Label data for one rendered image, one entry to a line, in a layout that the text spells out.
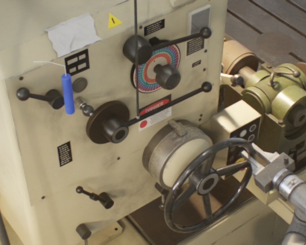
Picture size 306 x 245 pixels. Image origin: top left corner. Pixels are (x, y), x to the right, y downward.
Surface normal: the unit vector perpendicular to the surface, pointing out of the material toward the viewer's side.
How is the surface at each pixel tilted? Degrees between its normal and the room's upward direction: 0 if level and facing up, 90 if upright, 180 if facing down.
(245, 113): 0
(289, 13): 0
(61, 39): 49
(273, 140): 90
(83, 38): 70
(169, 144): 30
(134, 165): 90
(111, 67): 90
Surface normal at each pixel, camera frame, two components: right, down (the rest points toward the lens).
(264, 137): -0.81, 0.41
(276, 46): 0.00, -0.73
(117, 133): 0.59, 0.55
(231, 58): -0.38, -0.45
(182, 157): 0.30, 0.28
